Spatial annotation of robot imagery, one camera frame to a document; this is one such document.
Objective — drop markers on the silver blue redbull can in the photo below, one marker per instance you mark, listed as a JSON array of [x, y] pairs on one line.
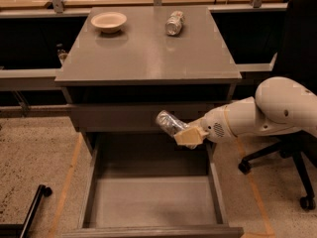
[[171, 125]]

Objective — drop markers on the grey drawer cabinet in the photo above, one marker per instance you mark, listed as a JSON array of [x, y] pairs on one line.
[[141, 63]]

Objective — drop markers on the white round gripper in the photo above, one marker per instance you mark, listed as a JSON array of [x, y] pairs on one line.
[[214, 126]]

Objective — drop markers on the closed grey top drawer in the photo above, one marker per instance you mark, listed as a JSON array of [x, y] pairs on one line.
[[133, 117]]

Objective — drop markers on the white paper bowl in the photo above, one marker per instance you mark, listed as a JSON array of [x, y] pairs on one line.
[[109, 22]]

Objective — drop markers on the open grey middle drawer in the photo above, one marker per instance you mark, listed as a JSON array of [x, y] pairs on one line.
[[145, 186]]

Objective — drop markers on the silver white drink can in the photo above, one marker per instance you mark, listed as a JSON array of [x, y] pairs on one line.
[[174, 23]]

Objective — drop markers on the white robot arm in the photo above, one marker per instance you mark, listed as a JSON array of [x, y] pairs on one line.
[[280, 106]]

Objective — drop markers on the black wheeled stand leg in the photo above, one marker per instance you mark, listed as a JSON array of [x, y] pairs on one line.
[[22, 230]]

